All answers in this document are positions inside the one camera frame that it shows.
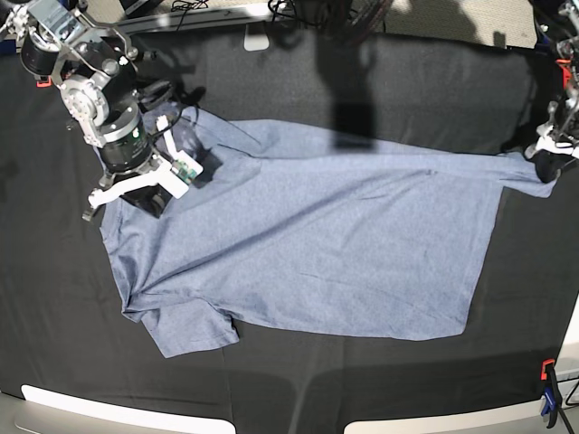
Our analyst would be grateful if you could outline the orange black clamp far left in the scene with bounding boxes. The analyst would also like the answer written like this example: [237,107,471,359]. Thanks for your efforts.
[36,77,52,89]

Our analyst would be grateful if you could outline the red black cable bundle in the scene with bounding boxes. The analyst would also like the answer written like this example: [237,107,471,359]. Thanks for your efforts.
[335,0,395,46]

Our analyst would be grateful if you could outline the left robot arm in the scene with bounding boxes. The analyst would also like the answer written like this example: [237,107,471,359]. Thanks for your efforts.
[524,1,578,184]

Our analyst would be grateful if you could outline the aluminium frame rail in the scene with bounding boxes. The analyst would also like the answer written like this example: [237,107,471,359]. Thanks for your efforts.
[117,3,272,34]

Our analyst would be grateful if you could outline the orange blue clamp near right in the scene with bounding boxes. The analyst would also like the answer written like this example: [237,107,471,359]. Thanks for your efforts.
[540,359,562,429]

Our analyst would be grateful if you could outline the black table cloth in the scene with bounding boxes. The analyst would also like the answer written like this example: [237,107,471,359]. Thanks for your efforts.
[1,28,578,433]

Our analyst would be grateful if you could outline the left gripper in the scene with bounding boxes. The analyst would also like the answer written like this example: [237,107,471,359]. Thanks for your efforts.
[524,101,578,184]

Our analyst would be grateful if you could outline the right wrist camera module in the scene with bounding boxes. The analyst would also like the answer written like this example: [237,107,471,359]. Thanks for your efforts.
[161,151,204,199]

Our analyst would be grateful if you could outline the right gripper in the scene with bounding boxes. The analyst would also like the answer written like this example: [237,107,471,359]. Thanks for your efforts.
[82,112,179,222]

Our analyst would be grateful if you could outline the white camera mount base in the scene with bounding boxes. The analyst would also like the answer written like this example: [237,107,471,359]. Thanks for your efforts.
[243,22,270,52]

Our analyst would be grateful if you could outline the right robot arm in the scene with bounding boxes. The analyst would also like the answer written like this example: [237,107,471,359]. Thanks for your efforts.
[1,1,181,221]

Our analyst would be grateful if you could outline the light blue t-shirt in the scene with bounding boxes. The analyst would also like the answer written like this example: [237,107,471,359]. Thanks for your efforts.
[100,108,553,357]

